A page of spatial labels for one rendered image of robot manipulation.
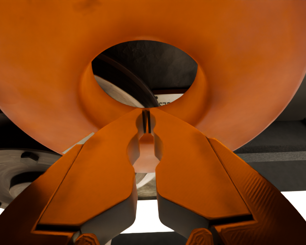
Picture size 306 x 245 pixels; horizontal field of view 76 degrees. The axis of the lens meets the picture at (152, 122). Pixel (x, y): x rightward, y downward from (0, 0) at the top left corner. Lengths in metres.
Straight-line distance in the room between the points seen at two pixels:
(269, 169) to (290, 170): 0.80
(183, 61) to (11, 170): 0.39
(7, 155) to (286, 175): 9.07
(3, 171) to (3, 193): 0.09
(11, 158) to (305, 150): 6.35
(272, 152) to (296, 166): 3.77
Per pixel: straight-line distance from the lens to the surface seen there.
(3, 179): 0.45
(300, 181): 9.33
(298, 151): 6.34
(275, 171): 9.08
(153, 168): 0.16
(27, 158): 0.33
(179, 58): 0.46
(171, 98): 0.50
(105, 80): 0.31
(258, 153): 5.79
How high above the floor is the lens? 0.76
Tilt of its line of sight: 46 degrees up
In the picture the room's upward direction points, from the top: 178 degrees clockwise
